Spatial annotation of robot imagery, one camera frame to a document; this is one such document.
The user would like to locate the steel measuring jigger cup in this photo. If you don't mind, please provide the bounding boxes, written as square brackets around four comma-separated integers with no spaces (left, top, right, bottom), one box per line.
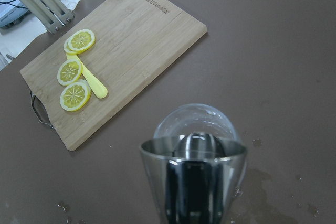
[140,135,247,223]

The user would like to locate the clear wine glass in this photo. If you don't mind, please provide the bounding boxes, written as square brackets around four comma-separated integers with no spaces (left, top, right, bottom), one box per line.
[153,103,241,143]

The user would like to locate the yellow plastic knife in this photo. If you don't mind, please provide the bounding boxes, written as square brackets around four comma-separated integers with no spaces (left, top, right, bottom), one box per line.
[66,54,108,99]

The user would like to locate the bamboo cutting board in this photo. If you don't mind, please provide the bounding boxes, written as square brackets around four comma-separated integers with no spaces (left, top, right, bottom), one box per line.
[21,0,207,151]

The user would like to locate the middle lemon slice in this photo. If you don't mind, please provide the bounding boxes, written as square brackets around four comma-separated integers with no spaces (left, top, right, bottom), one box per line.
[57,59,82,86]

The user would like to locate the lemon slice under top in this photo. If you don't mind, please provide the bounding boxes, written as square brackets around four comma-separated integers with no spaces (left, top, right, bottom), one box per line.
[63,39,78,55]

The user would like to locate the left teach pendant tablet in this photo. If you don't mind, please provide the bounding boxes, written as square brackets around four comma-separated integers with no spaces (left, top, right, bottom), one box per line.
[1,0,30,29]

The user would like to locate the lemon slice near handle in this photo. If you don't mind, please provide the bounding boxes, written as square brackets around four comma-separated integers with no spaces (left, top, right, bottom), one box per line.
[59,79,91,112]

